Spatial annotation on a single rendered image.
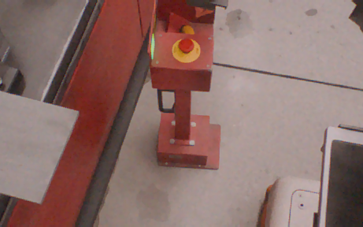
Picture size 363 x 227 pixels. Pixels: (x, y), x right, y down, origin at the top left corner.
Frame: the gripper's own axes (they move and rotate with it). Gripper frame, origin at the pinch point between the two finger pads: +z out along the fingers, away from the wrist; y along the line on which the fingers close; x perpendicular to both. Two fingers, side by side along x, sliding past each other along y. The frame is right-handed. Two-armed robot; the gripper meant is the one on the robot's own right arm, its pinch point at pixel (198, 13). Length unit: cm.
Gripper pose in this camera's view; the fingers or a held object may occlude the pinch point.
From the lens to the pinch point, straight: 120.3
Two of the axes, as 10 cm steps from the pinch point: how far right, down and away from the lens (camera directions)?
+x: -0.7, 9.1, -4.0
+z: -2.6, 3.7, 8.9
